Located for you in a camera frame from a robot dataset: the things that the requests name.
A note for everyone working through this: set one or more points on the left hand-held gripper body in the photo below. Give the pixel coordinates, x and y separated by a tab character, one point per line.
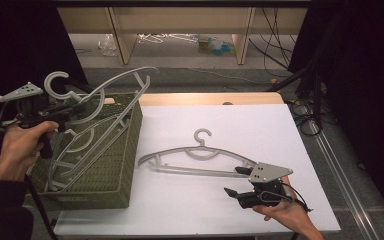
26	91

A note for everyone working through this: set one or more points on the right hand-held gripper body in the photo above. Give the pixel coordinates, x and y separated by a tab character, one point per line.
268	173

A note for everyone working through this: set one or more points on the green woven basket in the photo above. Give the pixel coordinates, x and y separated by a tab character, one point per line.
113	173

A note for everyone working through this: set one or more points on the person's right hand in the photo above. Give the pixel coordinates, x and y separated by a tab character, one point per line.
290	213

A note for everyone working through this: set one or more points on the person's left hand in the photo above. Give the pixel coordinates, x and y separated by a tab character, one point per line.
16	150

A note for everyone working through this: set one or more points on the white board sheet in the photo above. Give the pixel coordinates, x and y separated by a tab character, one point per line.
196	206

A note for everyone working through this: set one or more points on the black curtain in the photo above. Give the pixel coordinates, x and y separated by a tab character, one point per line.
363	83
13	50

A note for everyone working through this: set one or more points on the clear plastic bag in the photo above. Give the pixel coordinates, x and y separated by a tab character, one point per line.
107	45

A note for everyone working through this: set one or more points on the wooden table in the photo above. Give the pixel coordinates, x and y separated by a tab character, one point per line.
206	99

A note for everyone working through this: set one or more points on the colourful toys pile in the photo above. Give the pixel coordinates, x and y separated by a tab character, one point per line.
215	46

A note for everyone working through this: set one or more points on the aluminium rail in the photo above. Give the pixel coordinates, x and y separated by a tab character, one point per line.
343	180

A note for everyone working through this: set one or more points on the beige wooden desk frame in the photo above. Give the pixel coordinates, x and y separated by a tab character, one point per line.
180	20

